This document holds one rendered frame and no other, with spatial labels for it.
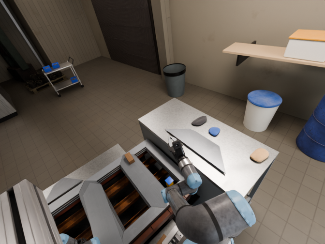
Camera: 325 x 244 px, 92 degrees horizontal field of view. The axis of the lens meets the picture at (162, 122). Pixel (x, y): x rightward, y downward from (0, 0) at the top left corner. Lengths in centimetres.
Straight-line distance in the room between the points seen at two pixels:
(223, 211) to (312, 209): 224
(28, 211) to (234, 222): 51
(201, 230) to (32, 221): 44
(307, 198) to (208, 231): 233
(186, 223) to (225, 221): 12
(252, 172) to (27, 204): 137
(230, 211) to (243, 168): 89
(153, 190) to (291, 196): 186
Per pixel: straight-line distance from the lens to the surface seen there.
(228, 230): 61
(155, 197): 150
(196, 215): 59
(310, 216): 273
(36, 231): 28
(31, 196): 32
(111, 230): 152
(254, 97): 308
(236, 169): 144
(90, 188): 177
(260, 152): 155
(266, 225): 248
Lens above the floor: 224
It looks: 41 degrees down
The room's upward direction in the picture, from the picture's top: 10 degrees counter-clockwise
